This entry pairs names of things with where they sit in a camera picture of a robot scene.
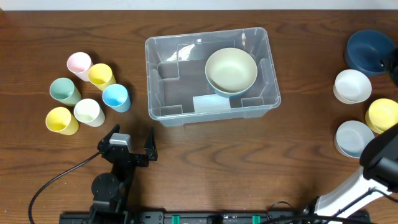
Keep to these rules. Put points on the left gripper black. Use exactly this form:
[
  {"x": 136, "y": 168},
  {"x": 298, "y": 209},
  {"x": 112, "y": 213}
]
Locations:
[{"x": 130, "y": 157}]

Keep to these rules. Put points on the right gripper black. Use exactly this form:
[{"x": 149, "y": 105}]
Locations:
[{"x": 392, "y": 64}]

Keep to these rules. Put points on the white small bowl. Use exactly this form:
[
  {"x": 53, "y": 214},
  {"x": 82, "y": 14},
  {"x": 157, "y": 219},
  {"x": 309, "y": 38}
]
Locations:
[{"x": 352, "y": 86}]

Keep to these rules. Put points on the yellow small bowl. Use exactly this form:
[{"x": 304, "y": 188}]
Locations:
[{"x": 381, "y": 115}]

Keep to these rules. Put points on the light blue small bowl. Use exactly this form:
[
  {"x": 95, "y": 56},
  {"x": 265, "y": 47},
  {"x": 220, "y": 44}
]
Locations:
[{"x": 352, "y": 137}]

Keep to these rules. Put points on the dark blue large bowl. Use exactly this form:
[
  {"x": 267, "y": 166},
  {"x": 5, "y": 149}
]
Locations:
[{"x": 228, "y": 95}]

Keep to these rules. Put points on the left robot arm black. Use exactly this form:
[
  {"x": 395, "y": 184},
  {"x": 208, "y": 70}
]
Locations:
[{"x": 111, "y": 189}]

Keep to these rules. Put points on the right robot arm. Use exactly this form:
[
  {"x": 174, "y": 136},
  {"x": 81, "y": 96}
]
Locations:
[{"x": 375, "y": 178}]

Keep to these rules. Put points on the clear plastic storage container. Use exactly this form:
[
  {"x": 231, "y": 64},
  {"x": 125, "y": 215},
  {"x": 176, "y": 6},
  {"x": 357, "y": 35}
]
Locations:
[{"x": 175, "y": 66}]

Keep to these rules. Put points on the light blue plastic cup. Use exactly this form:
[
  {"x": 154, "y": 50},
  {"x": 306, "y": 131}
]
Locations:
[{"x": 117, "y": 97}]

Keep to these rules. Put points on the cream white plastic cup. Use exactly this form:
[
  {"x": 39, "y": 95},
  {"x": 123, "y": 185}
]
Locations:
[{"x": 88, "y": 111}]

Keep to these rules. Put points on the yellow plastic cup lower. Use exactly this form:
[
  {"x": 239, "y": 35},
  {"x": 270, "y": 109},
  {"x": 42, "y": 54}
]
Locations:
[{"x": 60, "y": 120}]

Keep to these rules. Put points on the yellow plastic cup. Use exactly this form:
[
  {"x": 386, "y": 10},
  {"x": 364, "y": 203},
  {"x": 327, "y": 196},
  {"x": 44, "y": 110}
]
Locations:
[
  {"x": 60, "y": 120},
  {"x": 101, "y": 76}
]

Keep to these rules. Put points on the yellow plastic cup upper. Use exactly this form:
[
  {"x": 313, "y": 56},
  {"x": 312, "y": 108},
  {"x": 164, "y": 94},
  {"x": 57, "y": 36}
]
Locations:
[{"x": 101, "y": 76}]

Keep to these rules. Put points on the green plastic cup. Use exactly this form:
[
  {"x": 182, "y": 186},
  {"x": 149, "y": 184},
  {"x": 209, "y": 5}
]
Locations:
[{"x": 65, "y": 91}]

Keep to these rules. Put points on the pink plastic cup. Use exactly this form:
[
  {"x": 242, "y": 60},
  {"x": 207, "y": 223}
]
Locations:
[{"x": 79, "y": 64}]

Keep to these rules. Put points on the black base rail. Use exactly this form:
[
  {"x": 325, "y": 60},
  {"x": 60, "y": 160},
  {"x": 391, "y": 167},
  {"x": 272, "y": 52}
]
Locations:
[{"x": 160, "y": 217}]

